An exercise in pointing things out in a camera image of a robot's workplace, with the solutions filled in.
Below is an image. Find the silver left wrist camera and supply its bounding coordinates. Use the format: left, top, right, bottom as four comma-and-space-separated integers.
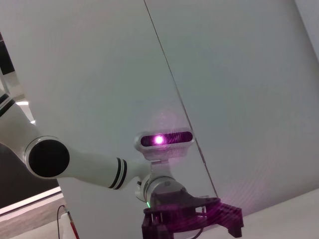
134, 131, 195, 165

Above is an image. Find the thin black cable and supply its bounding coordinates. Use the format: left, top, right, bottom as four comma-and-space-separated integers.
56, 205, 68, 239

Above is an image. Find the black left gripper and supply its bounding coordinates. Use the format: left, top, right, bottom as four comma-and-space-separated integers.
141, 190, 244, 239

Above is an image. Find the red cable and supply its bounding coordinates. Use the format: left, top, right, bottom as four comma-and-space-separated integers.
65, 210, 81, 239

